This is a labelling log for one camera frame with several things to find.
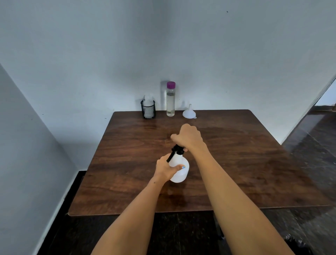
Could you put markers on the person's right forearm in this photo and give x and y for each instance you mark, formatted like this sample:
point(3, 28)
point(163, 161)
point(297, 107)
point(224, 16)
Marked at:
point(236, 210)

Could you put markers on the white spray bottle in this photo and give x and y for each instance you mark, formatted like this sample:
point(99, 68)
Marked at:
point(181, 175)

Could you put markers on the person's right hand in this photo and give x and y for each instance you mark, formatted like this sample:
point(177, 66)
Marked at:
point(190, 138)

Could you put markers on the black spray trigger with tube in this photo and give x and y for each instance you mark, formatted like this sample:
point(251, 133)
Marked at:
point(176, 151)

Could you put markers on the person's left hand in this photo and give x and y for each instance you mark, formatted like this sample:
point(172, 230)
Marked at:
point(162, 170)

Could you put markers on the white plastic funnel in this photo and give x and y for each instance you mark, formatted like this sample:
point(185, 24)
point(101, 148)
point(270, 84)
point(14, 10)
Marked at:
point(189, 114)

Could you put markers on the black mesh holder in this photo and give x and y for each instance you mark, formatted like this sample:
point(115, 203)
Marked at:
point(148, 113)

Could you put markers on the clear water bottle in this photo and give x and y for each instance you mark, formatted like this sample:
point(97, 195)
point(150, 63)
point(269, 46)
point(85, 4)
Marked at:
point(170, 105)

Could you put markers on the dark wooden table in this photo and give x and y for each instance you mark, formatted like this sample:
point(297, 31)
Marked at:
point(126, 157)

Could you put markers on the person's left forearm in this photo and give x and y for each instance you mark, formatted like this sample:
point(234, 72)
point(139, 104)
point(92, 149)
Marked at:
point(134, 223)

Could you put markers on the purple bottle cap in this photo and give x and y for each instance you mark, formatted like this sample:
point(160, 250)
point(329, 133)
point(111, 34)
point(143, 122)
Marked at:
point(171, 85)

